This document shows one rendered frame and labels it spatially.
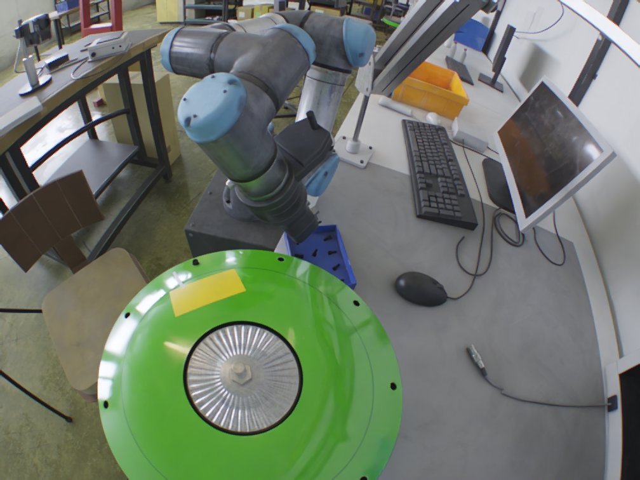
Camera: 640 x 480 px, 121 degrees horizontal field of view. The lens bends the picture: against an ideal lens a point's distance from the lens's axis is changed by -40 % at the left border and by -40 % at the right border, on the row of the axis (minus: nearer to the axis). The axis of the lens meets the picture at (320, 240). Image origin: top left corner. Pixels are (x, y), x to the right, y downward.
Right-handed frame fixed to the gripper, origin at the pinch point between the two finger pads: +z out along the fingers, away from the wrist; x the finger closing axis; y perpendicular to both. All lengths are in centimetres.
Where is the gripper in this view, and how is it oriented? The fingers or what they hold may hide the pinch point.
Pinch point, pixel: (315, 224)
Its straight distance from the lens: 51.8
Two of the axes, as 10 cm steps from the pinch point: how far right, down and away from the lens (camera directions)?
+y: -7.2, 6.9, -0.8
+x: 6.6, 6.5, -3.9
